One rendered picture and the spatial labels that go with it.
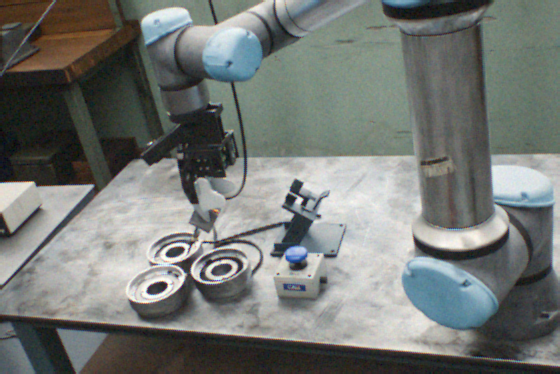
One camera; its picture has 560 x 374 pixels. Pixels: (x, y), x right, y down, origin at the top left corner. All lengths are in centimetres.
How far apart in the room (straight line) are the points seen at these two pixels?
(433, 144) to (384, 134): 205
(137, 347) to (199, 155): 60
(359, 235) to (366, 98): 153
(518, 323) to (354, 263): 32
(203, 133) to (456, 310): 49
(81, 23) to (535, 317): 238
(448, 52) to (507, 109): 200
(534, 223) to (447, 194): 19
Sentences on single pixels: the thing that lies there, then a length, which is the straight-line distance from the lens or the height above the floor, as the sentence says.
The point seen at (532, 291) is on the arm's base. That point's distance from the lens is 101.
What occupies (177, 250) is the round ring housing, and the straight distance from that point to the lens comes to 131.
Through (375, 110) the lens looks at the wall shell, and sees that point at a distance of 277.
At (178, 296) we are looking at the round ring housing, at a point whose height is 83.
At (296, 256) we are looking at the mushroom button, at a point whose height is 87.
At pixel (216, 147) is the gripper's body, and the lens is 108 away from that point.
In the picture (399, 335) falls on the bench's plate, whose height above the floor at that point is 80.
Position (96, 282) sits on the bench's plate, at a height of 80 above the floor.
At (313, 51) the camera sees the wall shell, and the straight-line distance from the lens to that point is 273.
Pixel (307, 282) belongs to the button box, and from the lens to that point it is 111.
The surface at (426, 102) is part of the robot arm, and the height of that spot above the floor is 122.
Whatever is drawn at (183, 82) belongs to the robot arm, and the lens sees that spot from 104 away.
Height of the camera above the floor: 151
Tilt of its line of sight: 29 degrees down
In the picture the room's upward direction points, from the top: 12 degrees counter-clockwise
